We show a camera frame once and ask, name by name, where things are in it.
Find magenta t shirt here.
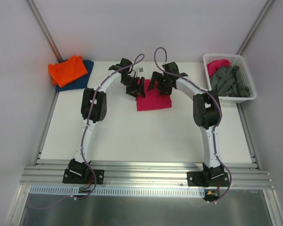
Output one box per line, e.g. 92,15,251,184
207,59,231,78
136,79,172,111

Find grey t shirts in basket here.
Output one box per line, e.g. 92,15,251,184
210,66,250,98

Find aluminium mounting rail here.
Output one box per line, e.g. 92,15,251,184
20,160,275,190

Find corner metal post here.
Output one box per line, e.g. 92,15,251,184
236,0,276,55
26,0,63,63

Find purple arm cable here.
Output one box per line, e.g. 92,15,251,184
25,54,146,210
154,47,232,205

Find left corner metal post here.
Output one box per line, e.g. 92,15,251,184
26,0,63,63

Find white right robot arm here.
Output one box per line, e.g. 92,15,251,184
148,62,224,186

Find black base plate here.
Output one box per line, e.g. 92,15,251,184
62,169,105,185
186,171,229,187

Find magenta t shirt in basket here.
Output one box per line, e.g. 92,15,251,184
207,59,231,78

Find right corner metal post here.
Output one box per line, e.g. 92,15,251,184
236,0,276,55

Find white plastic laundry basket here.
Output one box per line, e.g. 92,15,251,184
203,54,257,104

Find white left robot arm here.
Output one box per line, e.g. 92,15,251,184
68,54,146,183

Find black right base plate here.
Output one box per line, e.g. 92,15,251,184
186,171,229,187

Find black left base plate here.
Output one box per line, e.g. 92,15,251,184
62,169,105,185

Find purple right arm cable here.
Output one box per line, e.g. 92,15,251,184
154,47,232,205

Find folded orange t shirt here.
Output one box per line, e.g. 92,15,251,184
48,56,88,88

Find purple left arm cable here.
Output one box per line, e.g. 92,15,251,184
25,54,146,210

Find folded blue t shirt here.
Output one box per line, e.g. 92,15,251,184
55,60,94,92

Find white slotted cable duct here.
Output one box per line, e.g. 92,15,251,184
30,186,205,198

